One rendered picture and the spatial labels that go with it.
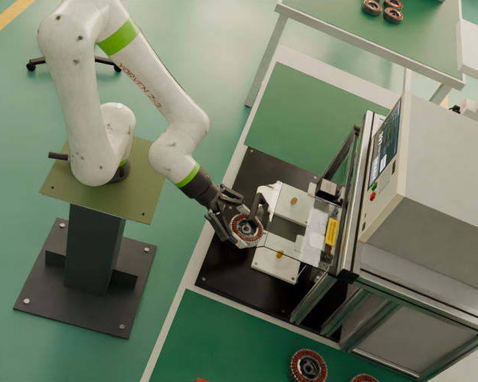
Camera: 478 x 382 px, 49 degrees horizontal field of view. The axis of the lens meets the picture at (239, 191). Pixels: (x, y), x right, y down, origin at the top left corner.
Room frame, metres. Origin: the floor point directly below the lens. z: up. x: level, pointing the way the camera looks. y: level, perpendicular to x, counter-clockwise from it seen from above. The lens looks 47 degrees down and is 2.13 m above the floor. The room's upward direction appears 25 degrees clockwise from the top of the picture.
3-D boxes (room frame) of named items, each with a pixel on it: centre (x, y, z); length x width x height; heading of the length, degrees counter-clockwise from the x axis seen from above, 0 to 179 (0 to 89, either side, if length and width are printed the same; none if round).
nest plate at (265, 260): (1.05, -0.20, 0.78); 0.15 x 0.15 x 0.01; 3
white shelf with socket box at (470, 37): (2.11, -0.72, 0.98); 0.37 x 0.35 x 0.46; 3
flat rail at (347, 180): (1.18, -0.30, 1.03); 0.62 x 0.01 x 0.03; 3
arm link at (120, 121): (1.10, 0.43, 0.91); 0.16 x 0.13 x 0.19; 8
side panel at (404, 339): (0.87, -0.62, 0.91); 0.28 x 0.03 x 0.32; 93
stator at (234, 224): (1.04, -0.07, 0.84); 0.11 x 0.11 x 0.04
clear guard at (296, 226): (0.96, -0.22, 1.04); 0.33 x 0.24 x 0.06; 93
